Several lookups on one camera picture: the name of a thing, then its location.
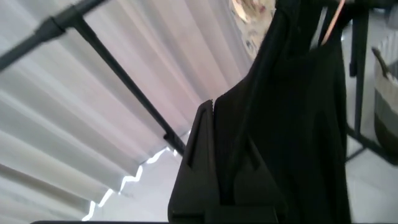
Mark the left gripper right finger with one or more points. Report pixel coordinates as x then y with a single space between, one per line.
258 199

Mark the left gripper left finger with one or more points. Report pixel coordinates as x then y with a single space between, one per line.
196 180

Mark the black garment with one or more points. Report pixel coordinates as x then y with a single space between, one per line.
295 124

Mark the cream printed garment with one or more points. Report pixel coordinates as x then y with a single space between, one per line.
255 28

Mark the pink clothes hanger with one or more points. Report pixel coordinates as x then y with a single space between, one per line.
331 28

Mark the black clothes rack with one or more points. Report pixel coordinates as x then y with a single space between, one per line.
124 81

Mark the white laundry basket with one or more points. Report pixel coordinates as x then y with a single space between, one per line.
385 102

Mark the white curtain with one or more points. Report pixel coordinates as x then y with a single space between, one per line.
93 124

